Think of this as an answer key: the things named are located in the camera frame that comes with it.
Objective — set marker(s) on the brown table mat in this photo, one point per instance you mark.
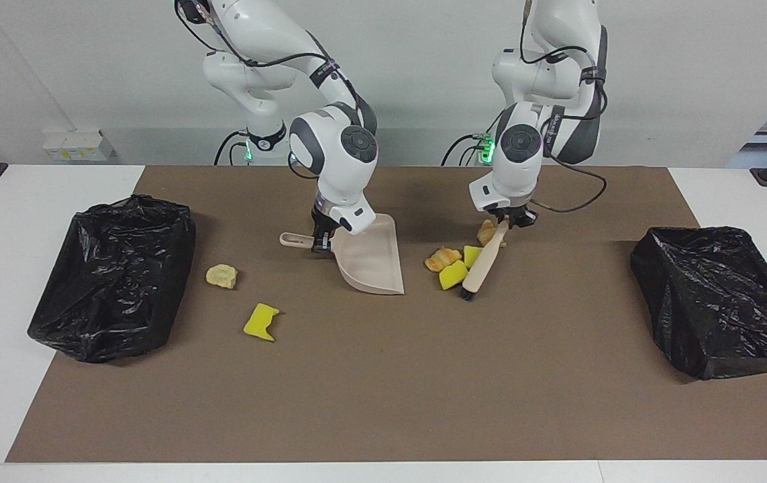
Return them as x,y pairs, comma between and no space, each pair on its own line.
383,416

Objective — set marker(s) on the striped toy croissant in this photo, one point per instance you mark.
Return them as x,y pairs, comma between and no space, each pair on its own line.
486,233
442,259

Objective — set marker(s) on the black bag lined bin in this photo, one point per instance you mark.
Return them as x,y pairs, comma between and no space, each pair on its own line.
719,302
111,282

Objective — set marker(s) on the pale yellow food piece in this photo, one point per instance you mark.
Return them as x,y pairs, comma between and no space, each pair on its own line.
221,276

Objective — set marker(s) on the large yellow sponge piece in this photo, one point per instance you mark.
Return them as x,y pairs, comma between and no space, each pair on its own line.
453,276

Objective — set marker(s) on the notched yellow sponge piece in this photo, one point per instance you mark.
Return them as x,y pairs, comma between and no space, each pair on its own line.
261,323

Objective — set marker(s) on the small yellow sponge piece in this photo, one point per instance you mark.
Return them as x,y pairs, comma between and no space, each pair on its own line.
471,255

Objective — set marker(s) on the beige hand brush black bristles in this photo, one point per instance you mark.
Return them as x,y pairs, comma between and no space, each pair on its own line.
480,268

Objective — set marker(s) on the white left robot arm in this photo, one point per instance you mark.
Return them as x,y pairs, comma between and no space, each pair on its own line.
557,80

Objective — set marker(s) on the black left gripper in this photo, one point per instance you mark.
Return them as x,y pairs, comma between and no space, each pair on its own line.
525,216

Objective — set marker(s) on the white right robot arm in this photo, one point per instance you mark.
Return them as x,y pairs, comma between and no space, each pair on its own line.
269,33

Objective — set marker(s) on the beige plastic dustpan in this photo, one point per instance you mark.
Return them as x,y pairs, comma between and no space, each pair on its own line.
373,265

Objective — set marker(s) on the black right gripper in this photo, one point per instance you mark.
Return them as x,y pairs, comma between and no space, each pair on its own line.
323,218

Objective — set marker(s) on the white wall socket box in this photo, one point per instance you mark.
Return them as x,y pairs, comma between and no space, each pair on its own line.
78,146

